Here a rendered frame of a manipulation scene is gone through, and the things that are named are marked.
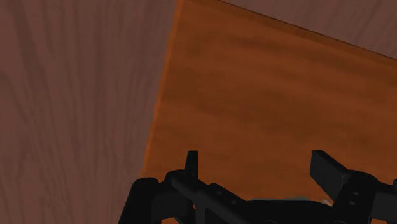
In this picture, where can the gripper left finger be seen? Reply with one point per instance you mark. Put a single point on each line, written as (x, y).
(186, 189)

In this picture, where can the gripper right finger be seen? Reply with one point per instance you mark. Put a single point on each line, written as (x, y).
(335, 176)

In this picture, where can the orange-brown wooden table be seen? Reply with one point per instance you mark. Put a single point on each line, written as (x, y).
(263, 102)

